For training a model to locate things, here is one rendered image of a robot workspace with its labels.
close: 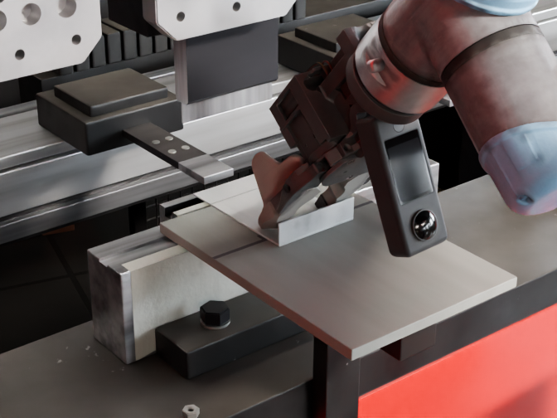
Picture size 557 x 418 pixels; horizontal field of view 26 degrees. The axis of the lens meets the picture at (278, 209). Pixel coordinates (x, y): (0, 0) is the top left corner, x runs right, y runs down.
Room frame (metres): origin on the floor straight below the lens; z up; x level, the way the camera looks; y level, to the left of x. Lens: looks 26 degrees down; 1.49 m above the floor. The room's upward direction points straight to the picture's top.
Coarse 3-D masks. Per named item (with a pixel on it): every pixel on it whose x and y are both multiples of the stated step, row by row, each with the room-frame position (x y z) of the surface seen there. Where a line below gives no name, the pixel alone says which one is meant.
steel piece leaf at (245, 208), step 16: (256, 192) 1.02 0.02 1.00; (224, 208) 0.99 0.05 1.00; (240, 208) 0.99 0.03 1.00; (256, 208) 0.99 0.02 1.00; (304, 208) 0.99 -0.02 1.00; (320, 208) 0.95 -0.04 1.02; (336, 208) 0.95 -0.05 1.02; (352, 208) 0.97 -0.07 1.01; (256, 224) 0.95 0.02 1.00; (288, 224) 0.92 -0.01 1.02; (304, 224) 0.93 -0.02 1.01; (320, 224) 0.94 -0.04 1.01; (336, 224) 0.95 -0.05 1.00; (272, 240) 0.92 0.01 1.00; (288, 240) 0.92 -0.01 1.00
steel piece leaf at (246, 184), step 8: (248, 176) 1.06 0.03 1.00; (224, 184) 1.04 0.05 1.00; (232, 184) 1.04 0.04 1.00; (240, 184) 1.04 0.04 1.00; (248, 184) 1.04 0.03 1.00; (256, 184) 1.04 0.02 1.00; (200, 192) 1.02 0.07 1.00; (208, 192) 1.02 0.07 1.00; (216, 192) 1.02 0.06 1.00; (224, 192) 1.02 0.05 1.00; (232, 192) 1.02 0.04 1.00; (240, 192) 1.02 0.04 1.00; (208, 200) 1.00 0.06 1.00; (216, 200) 1.00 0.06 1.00
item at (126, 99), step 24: (120, 72) 1.26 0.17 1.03; (48, 96) 1.21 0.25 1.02; (72, 96) 1.19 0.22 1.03; (96, 96) 1.18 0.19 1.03; (120, 96) 1.18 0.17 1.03; (144, 96) 1.19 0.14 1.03; (168, 96) 1.21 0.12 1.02; (48, 120) 1.20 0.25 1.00; (72, 120) 1.16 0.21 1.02; (96, 120) 1.15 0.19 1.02; (120, 120) 1.16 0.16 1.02; (144, 120) 1.18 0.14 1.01; (168, 120) 1.20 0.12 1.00; (72, 144) 1.16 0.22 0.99; (96, 144) 1.15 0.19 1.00; (120, 144) 1.16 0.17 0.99; (144, 144) 1.13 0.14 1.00; (168, 144) 1.13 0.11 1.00; (192, 168) 1.07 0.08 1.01; (216, 168) 1.07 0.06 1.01
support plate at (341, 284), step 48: (192, 240) 0.93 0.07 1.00; (240, 240) 0.93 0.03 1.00; (336, 240) 0.93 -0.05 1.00; (384, 240) 0.93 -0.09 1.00; (288, 288) 0.84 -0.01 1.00; (336, 288) 0.84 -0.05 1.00; (384, 288) 0.84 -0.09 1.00; (432, 288) 0.84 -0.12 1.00; (480, 288) 0.84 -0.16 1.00; (336, 336) 0.77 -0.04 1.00; (384, 336) 0.77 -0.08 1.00
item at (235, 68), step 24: (264, 24) 1.04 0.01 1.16; (192, 48) 1.00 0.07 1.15; (216, 48) 1.01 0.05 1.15; (240, 48) 1.03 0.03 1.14; (264, 48) 1.04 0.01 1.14; (192, 72) 0.99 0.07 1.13; (216, 72) 1.01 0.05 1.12; (240, 72) 1.03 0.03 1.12; (264, 72) 1.04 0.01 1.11; (192, 96) 0.99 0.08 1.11; (216, 96) 1.01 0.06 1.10; (240, 96) 1.04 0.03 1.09; (264, 96) 1.05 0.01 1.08; (192, 120) 1.00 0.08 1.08
